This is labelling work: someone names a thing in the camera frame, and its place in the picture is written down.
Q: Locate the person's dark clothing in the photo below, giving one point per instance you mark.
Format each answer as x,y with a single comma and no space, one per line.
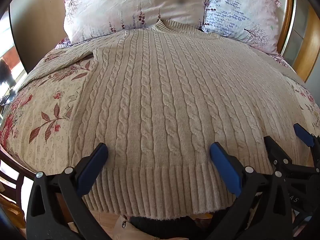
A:
162,227

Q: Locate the dark wooden chair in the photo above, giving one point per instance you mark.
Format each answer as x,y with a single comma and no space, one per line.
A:
15,175

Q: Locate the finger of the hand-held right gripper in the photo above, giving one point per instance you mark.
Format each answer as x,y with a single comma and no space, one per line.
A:
302,133
275,152

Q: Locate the white blue-flowered pillow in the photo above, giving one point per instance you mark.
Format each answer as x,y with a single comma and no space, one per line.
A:
240,12

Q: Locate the floral quilted bed cover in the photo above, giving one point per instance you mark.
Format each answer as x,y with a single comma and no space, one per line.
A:
42,100

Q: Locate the wooden headboard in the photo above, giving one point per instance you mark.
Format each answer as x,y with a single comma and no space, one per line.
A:
310,42

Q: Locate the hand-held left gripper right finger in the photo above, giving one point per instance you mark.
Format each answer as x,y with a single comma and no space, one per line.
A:
225,167

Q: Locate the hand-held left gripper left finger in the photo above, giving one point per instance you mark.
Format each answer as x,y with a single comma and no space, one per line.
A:
93,166

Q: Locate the pink floral pillow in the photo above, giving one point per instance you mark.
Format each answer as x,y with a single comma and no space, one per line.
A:
120,5

